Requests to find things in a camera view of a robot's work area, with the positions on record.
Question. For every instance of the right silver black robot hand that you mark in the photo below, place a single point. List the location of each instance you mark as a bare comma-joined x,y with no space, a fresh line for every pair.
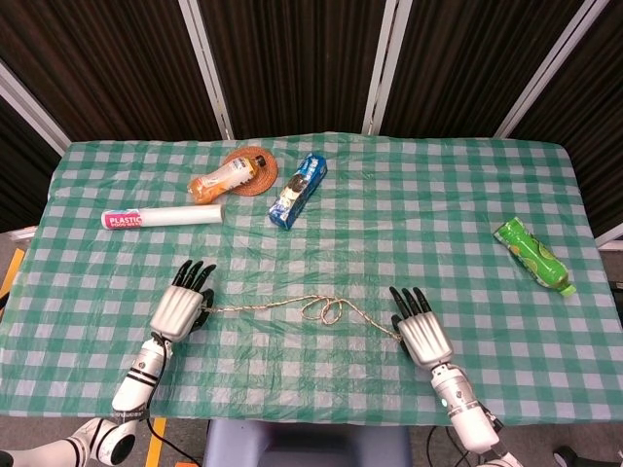
426,335

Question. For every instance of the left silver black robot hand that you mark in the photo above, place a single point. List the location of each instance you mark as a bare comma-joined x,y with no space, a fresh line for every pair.
175,309

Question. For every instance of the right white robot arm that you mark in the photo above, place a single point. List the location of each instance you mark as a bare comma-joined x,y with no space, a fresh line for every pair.
467,408

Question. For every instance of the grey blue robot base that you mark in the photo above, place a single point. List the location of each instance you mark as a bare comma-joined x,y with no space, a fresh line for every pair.
306,447

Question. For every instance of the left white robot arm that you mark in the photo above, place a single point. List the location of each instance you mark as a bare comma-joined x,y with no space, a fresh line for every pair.
136,384

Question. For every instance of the green white checkered tablecloth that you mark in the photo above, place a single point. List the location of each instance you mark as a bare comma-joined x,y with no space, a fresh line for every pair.
311,370

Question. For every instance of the orange juice bottle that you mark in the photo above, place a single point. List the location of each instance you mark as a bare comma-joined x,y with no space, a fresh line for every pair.
219,182

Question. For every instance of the green plastic bottle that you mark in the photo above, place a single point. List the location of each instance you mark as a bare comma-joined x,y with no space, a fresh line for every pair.
535,258

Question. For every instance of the yellow floor tape strip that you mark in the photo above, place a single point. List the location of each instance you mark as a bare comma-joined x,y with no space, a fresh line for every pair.
156,447
12,272

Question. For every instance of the round woven brown coaster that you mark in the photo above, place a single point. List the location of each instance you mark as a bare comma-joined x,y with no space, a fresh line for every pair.
262,184

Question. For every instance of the blue cardboard box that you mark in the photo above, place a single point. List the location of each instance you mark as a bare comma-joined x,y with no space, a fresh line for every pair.
297,194

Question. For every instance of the dark partition panel white frame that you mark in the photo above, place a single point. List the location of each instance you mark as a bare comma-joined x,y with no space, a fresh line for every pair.
477,63
594,121
297,63
19,170
107,63

